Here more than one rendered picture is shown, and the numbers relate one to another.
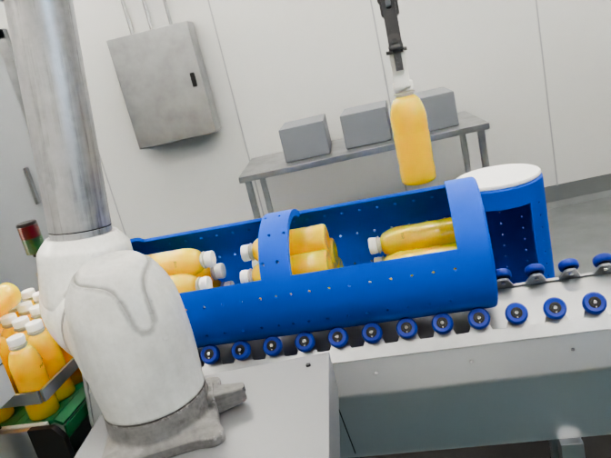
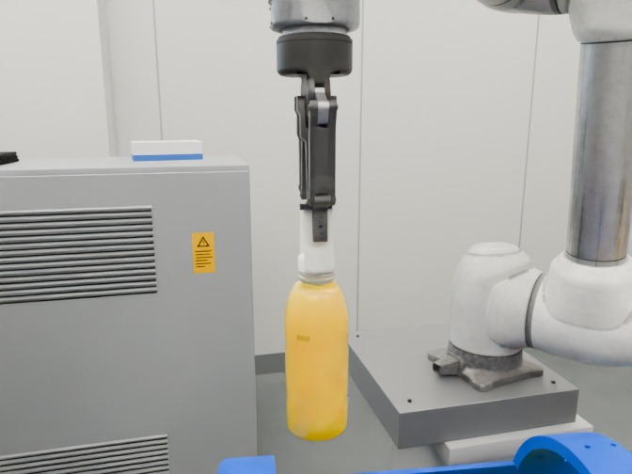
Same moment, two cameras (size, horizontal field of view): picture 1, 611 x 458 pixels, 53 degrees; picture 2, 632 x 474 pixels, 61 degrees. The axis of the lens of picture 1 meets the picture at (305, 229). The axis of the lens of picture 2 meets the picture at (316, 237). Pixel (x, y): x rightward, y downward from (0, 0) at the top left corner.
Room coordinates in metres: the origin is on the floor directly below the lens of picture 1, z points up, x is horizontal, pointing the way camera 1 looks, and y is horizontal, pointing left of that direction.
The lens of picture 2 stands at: (1.72, -0.44, 1.61)
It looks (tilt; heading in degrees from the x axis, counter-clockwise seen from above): 13 degrees down; 160
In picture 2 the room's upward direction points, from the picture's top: straight up
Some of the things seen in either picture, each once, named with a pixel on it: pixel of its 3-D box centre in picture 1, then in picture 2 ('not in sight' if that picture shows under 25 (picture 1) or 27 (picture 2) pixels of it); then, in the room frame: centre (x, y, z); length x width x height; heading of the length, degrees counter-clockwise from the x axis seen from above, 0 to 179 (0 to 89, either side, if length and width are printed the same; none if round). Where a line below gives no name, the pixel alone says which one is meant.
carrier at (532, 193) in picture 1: (514, 298); not in sight; (1.93, -0.65, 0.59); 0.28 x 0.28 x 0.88
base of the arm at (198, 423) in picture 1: (173, 407); (477, 355); (0.82, 0.26, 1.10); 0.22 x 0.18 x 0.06; 96
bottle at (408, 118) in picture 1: (411, 136); (316, 350); (1.20, -0.25, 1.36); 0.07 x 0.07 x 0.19
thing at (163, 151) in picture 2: not in sight; (166, 151); (-0.34, -0.28, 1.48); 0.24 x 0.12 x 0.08; 92
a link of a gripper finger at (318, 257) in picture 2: not in sight; (318, 240); (1.22, -0.25, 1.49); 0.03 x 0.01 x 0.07; 77
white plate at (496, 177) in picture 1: (495, 176); not in sight; (1.93, -0.65, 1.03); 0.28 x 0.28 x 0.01
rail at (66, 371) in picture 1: (85, 352); not in sight; (1.45, 0.62, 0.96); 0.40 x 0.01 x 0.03; 167
